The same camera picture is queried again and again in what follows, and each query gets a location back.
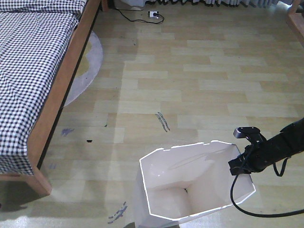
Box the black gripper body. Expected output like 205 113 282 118
228 145 268 176

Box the white plastic trash bin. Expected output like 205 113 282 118
133 140 256 228

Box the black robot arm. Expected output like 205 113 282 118
228 119 304 175

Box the floor power socket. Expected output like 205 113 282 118
148 10 159 19

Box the grey round rug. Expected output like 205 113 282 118
64 31 103 107

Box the grey pleated curtain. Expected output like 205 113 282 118
111 0 293 8

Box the black white checkered bedsheet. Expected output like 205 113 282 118
0 0 87 175

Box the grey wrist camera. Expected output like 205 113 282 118
233 127 260 139

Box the black socket power cable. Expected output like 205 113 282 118
114 7 165 25

